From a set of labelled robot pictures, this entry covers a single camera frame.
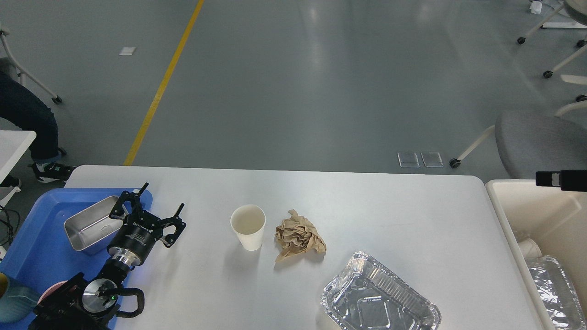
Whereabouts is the white cup in bin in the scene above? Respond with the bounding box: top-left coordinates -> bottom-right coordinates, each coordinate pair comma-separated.
517,238 -> 543,259

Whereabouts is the blue plastic tray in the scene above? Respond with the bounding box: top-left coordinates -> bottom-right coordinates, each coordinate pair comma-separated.
0,188 -> 154,330

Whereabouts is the foil tray in bin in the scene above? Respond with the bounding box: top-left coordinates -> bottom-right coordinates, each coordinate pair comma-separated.
525,255 -> 586,330

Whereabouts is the floor socket plate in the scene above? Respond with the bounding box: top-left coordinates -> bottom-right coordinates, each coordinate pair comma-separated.
420,152 -> 444,168
398,152 -> 420,168

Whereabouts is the grey office chair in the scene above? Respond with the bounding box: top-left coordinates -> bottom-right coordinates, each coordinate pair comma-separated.
449,111 -> 587,179

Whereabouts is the square stainless steel dish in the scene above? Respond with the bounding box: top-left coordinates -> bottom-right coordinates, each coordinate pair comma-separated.
64,196 -> 123,256

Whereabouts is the crumpled brown paper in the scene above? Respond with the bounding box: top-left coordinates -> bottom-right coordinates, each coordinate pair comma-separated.
274,209 -> 327,263

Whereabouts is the beige plastic bin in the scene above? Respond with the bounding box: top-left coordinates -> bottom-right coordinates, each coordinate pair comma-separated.
486,180 -> 586,330

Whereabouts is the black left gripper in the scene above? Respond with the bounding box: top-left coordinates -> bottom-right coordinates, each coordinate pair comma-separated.
107,182 -> 186,268

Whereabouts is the black cable at left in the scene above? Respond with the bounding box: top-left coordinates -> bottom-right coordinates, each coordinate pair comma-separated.
0,206 -> 20,250

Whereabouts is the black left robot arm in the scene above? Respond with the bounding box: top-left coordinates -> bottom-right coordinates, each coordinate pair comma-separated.
28,182 -> 186,330

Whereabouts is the white paper cup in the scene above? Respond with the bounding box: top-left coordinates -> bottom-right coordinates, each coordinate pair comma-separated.
229,204 -> 266,251

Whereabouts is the right floor socket plate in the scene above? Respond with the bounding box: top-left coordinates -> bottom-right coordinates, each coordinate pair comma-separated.
420,152 -> 444,168

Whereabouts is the aluminium foil tray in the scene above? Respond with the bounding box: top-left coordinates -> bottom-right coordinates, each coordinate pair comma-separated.
321,251 -> 442,330

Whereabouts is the white chair legs background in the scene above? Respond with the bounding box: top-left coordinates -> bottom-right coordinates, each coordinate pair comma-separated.
516,0 -> 587,117

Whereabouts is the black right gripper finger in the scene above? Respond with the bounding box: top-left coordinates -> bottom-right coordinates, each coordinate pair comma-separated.
535,170 -> 587,192

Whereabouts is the white side table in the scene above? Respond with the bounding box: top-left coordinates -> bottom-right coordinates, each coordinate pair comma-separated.
0,130 -> 36,181

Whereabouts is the teal ceramic mug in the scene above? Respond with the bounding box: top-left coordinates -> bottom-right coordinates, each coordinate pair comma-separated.
0,272 -> 40,323

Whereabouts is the left floor socket plate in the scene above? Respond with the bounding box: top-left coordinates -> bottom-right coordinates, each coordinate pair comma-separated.
398,152 -> 420,168

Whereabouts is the seated person in jeans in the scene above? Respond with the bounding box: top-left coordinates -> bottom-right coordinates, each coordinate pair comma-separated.
0,72 -> 75,183

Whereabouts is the pink mug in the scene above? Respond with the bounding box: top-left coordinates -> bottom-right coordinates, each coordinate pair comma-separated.
36,280 -> 67,305

